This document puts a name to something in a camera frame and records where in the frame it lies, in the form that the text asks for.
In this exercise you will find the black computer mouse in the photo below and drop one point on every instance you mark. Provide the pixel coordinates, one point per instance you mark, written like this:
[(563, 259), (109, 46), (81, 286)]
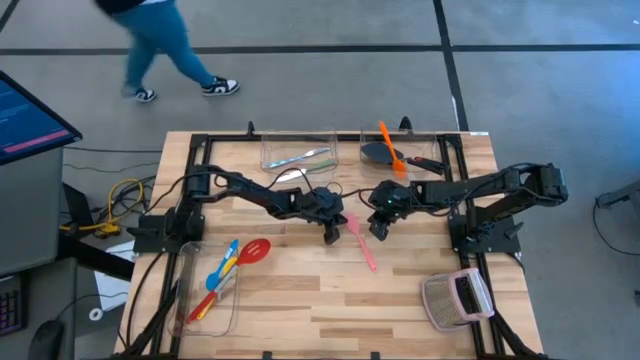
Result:
[(46, 342)]

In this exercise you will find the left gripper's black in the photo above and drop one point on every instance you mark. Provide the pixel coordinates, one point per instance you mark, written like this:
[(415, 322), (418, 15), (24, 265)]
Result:
[(322, 205)]

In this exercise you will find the grey cabinet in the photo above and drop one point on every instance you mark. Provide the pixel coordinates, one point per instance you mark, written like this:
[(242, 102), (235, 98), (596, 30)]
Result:
[(30, 215)]

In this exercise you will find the grey stand leg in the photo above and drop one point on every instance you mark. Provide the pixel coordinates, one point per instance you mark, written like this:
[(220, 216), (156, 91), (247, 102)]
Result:
[(620, 195)]

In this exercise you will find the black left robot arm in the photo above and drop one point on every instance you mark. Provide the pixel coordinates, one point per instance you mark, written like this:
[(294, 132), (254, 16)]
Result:
[(250, 192)]

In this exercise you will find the clear plastic bin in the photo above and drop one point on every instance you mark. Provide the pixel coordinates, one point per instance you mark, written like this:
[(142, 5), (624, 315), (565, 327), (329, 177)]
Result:
[(425, 142), (220, 320), (280, 142)]

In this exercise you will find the computer monitor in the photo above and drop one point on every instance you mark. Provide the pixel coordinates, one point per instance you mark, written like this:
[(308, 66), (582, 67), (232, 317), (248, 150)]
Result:
[(30, 125)]

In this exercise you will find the white paper sheet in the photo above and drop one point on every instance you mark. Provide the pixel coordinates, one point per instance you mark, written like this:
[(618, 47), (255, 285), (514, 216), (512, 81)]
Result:
[(112, 290)]

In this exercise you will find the black stand leg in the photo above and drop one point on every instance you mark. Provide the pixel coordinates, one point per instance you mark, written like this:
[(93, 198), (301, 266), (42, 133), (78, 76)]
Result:
[(90, 256)]

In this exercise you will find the black keyboard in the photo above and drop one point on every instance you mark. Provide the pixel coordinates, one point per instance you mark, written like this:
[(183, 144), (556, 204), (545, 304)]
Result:
[(10, 305)]

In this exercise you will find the black aluminium frame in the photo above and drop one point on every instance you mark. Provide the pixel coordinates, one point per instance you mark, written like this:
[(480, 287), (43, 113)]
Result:
[(230, 137)]

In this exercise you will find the orange spatula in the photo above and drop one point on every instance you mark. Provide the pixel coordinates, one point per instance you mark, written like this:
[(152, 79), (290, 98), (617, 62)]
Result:
[(398, 167)]

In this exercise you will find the blue spoon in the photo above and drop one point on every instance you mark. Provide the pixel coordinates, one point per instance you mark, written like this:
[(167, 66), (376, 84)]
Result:
[(214, 281)]

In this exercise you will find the person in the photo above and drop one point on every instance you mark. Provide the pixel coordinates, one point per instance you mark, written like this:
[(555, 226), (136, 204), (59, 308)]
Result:
[(150, 30)]

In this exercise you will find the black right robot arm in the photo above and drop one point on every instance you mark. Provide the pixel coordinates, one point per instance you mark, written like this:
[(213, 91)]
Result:
[(475, 190)]

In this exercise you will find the red slotted spoon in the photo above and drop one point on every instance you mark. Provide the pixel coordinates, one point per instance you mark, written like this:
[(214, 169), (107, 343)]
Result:
[(252, 259)]

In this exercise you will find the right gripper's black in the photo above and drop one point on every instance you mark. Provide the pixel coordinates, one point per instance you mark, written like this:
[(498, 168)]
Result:
[(392, 200)]

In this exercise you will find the pink spatula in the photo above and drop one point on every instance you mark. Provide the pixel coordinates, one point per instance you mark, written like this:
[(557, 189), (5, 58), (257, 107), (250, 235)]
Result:
[(365, 250)]

